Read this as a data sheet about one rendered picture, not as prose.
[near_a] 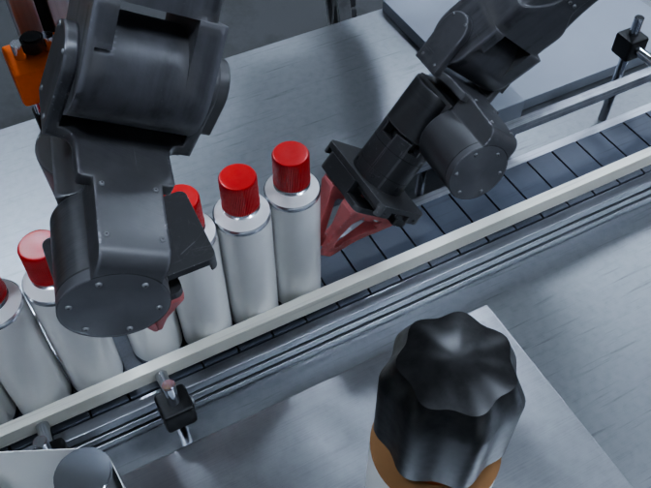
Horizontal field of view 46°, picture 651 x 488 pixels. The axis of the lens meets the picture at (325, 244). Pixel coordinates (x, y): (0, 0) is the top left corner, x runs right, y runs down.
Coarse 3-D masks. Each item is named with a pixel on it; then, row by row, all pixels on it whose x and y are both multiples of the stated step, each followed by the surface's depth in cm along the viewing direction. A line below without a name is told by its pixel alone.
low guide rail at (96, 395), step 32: (640, 160) 90; (544, 192) 87; (576, 192) 88; (480, 224) 84; (512, 224) 86; (416, 256) 81; (352, 288) 79; (256, 320) 76; (288, 320) 78; (192, 352) 74; (96, 384) 71; (128, 384) 72; (32, 416) 69; (64, 416) 71; (0, 448) 70
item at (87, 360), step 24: (24, 240) 60; (24, 264) 60; (24, 288) 63; (48, 288) 62; (48, 312) 63; (48, 336) 67; (72, 336) 66; (72, 360) 69; (96, 360) 70; (120, 360) 75; (72, 384) 75
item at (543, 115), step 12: (636, 72) 93; (648, 72) 93; (612, 84) 91; (624, 84) 91; (636, 84) 93; (576, 96) 90; (588, 96) 90; (600, 96) 91; (612, 96) 92; (552, 108) 89; (564, 108) 89; (576, 108) 90; (516, 120) 87; (528, 120) 87; (540, 120) 88; (516, 132) 87; (420, 168) 84; (336, 204) 81
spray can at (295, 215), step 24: (288, 144) 67; (288, 168) 66; (264, 192) 70; (288, 192) 68; (312, 192) 69; (288, 216) 69; (312, 216) 70; (288, 240) 72; (312, 240) 73; (288, 264) 75; (312, 264) 76; (288, 288) 78; (312, 288) 79
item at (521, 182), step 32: (608, 128) 99; (640, 128) 99; (544, 160) 95; (576, 160) 95; (608, 160) 95; (512, 192) 92; (416, 224) 88; (448, 224) 88; (352, 256) 85; (384, 256) 86; (448, 256) 85; (384, 288) 83; (128, 352) 78; (224, 352) 78
